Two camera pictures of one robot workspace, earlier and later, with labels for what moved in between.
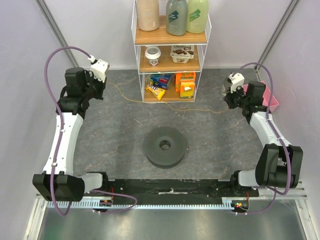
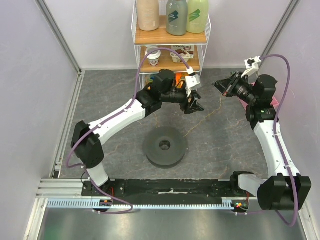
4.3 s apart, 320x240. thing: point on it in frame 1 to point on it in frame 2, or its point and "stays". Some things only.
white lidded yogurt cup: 153,53 stays
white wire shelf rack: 169,65 stays
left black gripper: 101,85 to 185,106
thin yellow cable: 167,104 to 218,110
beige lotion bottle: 148,15 stays
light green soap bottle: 197,12 stays
